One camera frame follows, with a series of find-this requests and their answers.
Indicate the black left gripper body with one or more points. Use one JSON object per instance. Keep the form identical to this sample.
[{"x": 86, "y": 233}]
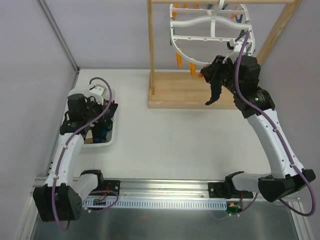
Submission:
[{"x": 100, "y": 124}]

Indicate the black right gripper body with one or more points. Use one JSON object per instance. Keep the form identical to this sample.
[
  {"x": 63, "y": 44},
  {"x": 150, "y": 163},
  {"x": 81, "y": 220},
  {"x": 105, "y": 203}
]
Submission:
[{"x": 217, "y": 74}]

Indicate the navy santa sock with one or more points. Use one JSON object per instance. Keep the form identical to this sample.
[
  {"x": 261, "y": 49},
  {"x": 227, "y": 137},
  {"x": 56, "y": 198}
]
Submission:
[{"x": 216, "y": 90}]

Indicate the white plastic clip hanger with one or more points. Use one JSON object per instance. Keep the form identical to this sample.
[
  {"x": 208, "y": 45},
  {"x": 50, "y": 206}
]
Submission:
[{"x": 236, "y": 19}]

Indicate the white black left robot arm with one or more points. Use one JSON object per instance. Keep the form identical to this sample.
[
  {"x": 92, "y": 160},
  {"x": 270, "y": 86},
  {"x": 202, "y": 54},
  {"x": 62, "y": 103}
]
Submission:
[{"x": 60, "y": 199}]

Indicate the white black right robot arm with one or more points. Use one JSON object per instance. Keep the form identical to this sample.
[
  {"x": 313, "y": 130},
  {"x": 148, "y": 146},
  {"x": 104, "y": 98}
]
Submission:
[{"x": 288, "y": 175}]

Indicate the pile of dark socks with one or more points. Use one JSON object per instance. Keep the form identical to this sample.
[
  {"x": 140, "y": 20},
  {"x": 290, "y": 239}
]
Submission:
[{"x": 103, "y": 125}]

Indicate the wooden hanger stand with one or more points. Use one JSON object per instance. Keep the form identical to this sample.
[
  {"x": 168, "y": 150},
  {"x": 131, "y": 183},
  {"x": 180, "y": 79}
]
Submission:
[{"x": 179, "y": 90}]

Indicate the white perforated plastic basket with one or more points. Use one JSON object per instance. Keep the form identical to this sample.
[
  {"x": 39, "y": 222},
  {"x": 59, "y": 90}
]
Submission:
[{"x": 111, "y": 134}]

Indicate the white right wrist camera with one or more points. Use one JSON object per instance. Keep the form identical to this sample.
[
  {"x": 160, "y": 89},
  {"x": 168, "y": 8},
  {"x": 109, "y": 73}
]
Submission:
[{"x": 234, "y": 47}]

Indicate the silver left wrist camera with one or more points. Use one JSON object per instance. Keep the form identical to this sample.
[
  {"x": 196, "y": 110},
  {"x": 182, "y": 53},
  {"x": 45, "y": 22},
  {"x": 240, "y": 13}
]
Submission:
[{"x": 99, "y": 93}]

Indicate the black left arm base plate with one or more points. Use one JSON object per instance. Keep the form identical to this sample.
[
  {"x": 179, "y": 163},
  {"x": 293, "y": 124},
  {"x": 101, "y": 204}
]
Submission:
[{"x": 111, "y": 186}]

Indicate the aluminium mounting rail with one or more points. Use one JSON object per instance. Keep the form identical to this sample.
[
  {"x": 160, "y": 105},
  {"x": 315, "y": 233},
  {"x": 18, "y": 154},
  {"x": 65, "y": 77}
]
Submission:
[{"x": 162, "y": 186}]

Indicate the white slotted cable duct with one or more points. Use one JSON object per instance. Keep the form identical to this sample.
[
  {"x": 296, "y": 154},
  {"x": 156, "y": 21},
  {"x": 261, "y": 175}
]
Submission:
[{"x": 175, "y": 204}]

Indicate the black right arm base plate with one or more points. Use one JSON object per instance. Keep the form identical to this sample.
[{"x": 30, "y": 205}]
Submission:
[{"x": 217, "y": 190}]

